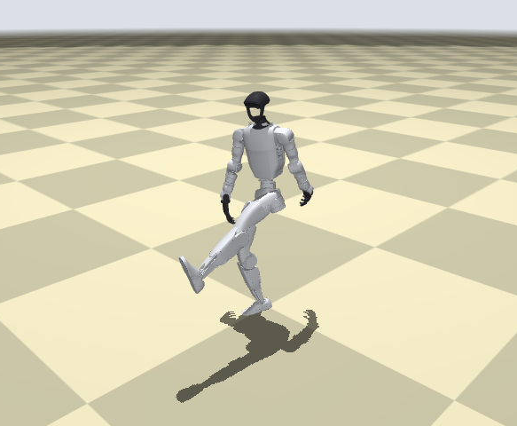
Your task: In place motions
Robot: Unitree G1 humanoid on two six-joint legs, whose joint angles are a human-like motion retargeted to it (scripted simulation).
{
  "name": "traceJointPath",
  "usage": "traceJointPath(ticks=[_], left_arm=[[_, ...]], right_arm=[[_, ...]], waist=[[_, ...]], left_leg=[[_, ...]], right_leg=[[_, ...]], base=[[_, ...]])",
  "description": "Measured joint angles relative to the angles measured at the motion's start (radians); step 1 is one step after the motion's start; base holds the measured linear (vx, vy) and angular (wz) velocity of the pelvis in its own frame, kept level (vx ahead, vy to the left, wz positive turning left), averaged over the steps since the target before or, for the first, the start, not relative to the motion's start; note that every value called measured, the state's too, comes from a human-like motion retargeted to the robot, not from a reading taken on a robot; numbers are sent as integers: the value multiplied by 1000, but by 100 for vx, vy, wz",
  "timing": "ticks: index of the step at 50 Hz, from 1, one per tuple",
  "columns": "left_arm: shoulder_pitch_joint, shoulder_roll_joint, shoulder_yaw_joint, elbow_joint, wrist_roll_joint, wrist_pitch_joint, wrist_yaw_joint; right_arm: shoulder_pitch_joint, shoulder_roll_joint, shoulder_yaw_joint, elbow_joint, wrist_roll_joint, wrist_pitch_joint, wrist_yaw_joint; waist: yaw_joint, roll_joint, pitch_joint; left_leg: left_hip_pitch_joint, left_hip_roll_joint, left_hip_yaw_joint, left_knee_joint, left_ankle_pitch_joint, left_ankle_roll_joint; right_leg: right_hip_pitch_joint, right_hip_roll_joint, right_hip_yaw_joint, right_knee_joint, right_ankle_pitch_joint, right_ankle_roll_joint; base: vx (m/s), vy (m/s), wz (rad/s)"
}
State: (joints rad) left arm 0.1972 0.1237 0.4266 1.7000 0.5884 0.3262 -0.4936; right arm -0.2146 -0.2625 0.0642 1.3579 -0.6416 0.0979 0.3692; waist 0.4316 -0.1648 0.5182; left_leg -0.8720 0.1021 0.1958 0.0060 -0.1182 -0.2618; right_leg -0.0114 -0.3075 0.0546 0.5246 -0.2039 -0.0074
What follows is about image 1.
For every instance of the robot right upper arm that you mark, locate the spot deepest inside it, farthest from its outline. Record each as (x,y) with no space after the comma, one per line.
(235,164)

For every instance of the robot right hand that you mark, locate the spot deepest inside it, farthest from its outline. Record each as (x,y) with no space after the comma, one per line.
(225,202)

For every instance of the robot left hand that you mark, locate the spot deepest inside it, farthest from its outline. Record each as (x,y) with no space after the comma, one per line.
(307,198)

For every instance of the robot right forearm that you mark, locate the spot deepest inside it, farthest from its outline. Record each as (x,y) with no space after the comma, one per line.
(228,183)

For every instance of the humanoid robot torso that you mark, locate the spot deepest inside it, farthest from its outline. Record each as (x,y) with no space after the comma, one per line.
(266,157)

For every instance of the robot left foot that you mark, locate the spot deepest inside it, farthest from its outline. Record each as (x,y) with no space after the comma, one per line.
(193,275)

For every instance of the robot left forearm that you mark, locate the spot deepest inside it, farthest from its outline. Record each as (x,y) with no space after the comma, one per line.
(302,180)

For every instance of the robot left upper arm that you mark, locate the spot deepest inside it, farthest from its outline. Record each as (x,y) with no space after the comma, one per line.
(285,137)

